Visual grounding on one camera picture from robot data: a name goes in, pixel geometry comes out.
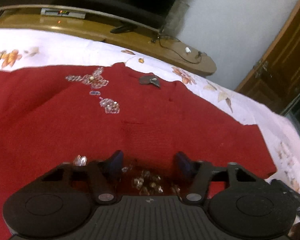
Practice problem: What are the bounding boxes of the wooden tv stand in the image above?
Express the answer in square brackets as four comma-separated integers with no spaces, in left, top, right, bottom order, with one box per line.
[0,4,217,77]

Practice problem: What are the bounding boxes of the silver set-top box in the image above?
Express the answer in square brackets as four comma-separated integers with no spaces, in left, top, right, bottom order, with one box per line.
[40,8,86,19]

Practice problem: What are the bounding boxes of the black cable on stand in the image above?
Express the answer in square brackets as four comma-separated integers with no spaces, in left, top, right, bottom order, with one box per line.
[151,32,208,65]

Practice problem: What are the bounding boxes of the white floral bed sheet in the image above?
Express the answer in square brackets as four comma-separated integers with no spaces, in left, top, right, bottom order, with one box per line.
[0,29,300,193]

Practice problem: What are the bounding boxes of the brown wooden door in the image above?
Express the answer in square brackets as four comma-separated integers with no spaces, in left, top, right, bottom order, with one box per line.
[235,0,300,114]

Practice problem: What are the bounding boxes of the red knitted beaded sweater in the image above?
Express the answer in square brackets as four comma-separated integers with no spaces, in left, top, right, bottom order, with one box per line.
[0,63,276,239]

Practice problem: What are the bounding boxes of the small white object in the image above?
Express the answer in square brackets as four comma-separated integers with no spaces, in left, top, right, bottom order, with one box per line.
[185,47,191,54]

